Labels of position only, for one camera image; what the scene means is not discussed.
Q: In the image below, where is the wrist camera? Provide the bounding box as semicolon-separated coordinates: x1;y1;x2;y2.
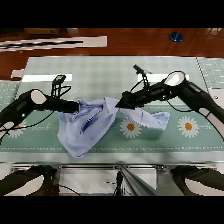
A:
132;64;153;90
50;74;73;100

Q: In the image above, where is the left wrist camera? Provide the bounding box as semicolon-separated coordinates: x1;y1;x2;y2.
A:
50;74;73;100

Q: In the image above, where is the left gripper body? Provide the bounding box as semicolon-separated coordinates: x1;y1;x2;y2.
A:
57;99;81;114

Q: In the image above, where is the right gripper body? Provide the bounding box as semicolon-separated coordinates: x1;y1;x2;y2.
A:
115;89;148;110

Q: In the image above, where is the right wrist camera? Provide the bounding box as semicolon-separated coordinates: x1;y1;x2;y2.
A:
132;64;153;90

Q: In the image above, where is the light blue shirt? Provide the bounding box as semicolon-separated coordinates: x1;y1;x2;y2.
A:
56;96;171;159

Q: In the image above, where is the black cable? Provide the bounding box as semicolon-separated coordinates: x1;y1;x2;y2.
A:
57;182;81;197
0;110;56;143

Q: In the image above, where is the silver frame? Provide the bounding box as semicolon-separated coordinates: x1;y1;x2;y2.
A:
0;161;224;197

